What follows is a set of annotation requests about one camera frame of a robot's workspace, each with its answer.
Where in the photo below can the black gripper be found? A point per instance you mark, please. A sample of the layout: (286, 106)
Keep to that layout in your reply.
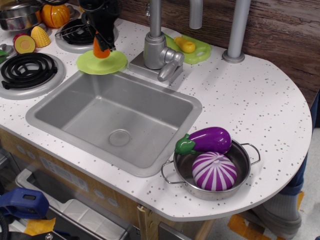
(102, 21)

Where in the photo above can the light green plastic plate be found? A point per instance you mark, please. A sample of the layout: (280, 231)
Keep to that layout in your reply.
(90, 64)

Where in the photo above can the orange toy carrot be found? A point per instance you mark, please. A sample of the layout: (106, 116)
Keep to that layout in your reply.
(97, 52)

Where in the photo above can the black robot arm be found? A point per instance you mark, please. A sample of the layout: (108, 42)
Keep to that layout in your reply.
(92, 5)

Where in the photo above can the front black stove burner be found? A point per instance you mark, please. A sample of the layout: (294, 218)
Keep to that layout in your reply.
(30, 75)

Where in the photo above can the silver sink basin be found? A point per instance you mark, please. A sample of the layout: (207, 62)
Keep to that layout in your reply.
(124, 120)

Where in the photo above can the green toy leaf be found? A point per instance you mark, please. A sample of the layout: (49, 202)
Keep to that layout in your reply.
(3, 56)

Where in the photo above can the grey stove knob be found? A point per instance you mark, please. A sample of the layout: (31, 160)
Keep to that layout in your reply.
(9, 49)

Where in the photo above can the orange toy pumpkin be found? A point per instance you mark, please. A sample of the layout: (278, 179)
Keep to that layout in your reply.
(55, 16)

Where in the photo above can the large steel pot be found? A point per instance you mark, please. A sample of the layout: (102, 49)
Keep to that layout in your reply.
(16, 15)

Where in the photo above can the yellow toy corn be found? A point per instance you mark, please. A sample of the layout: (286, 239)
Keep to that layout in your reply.
(40, 37)

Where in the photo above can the black stove burner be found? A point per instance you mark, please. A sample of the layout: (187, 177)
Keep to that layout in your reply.
(75, 37)
(30, 75)

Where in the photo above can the purple toy eggplant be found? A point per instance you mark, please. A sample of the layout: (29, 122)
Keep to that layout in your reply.
(211, 139)

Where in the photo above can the small steel pot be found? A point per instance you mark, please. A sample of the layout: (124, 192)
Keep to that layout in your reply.
(243, 155)

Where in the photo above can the yellow toy squash piece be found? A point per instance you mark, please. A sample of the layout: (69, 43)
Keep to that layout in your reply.
(184, 44)

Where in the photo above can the grey toy faucet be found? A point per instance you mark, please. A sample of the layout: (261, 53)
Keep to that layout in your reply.
(157, 61)

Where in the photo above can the rear black stove burner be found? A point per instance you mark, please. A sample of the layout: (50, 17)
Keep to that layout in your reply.
(75, 37)

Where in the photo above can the purple striped toy onion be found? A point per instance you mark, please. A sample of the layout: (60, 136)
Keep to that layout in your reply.
(213, 171)

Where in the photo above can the grey vertical post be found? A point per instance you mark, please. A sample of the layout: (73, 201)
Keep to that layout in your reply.
(234, 53)

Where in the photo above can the blue clamp handle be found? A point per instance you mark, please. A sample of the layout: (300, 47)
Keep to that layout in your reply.
(24, 203)

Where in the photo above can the green plastic cutting board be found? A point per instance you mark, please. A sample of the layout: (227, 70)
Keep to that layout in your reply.
(202, 50)

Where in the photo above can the red yellow toy fruit half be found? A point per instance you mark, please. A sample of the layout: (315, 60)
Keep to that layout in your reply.
(24, 43)

